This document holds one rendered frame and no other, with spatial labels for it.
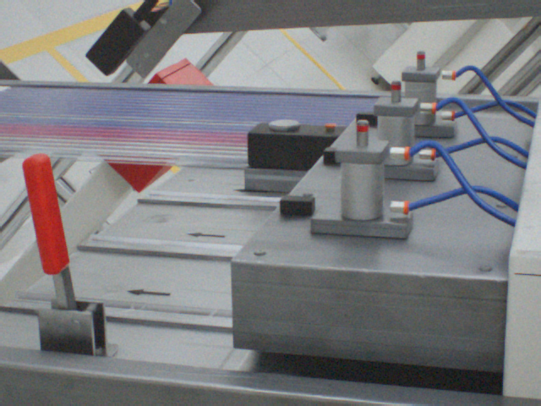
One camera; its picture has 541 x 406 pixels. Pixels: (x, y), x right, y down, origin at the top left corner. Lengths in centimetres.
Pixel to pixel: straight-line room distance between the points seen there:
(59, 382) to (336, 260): 15
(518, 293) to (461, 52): 475
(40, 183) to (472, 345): 22
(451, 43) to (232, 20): 330
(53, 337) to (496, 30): 470
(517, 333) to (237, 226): 32
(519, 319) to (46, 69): 278
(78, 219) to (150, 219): 92
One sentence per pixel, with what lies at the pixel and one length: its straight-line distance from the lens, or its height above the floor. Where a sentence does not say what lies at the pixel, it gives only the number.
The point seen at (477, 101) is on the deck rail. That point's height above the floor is 113.
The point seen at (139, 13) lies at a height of 110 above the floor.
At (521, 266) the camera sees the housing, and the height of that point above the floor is 123.
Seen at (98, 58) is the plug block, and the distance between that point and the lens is 78.
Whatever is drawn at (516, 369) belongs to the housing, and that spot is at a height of 119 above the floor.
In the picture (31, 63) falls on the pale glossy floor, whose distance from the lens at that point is 321.
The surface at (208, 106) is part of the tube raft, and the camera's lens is 114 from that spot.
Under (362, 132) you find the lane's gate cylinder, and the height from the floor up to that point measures 120.
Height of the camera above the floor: 136
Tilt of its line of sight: 23 degrees down
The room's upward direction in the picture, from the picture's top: 44 degrees clockwise
